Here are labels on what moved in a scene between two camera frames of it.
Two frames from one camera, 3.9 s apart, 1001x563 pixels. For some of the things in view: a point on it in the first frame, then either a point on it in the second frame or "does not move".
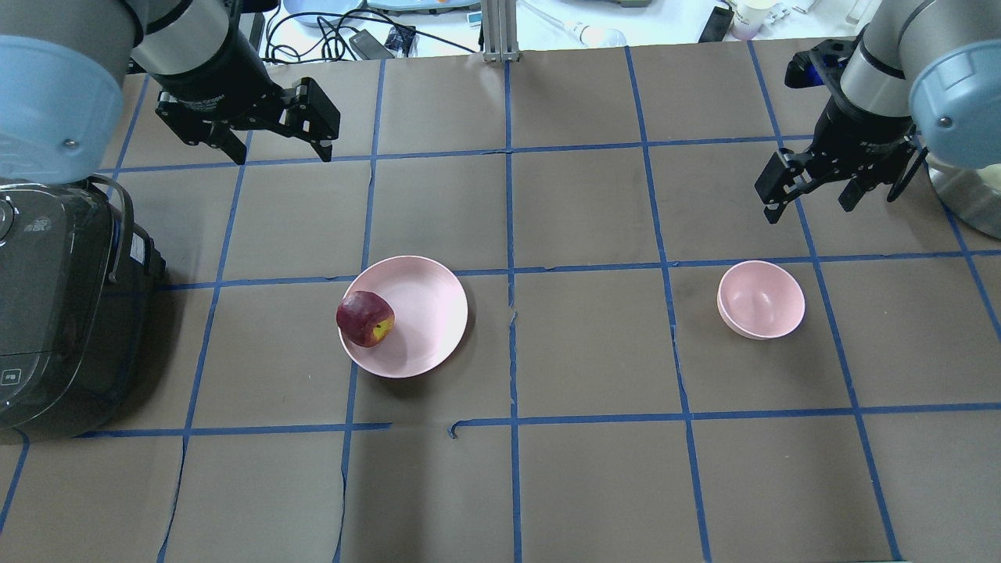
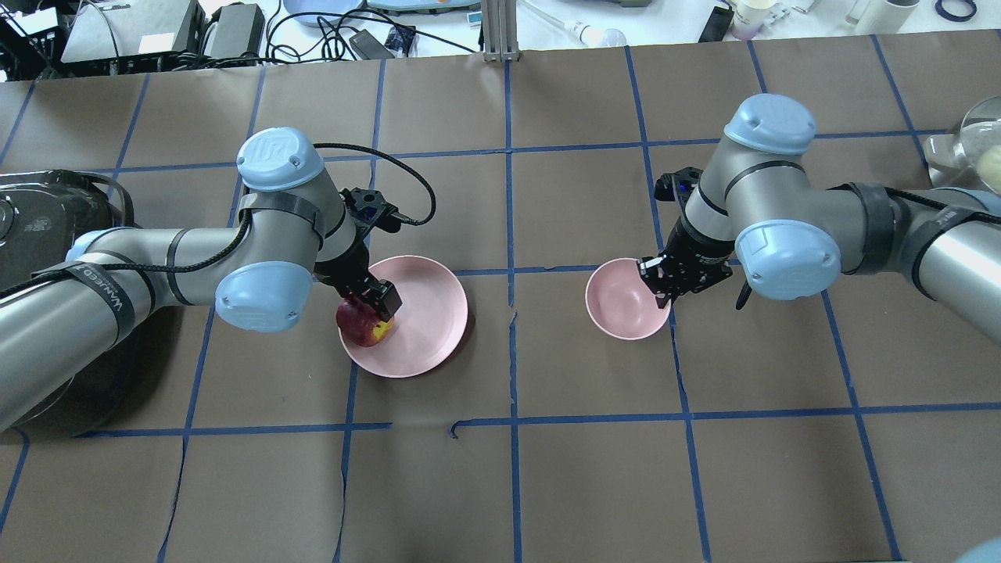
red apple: [365, 318] does not move
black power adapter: [364, 42] does not move
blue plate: [323, 13] does not move
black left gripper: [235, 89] to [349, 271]
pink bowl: [760, 300] to [621, 304]
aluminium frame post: [500, 31] does not move
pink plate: [430, 317] does not move
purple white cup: [749, 16] does not move
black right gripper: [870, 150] to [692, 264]
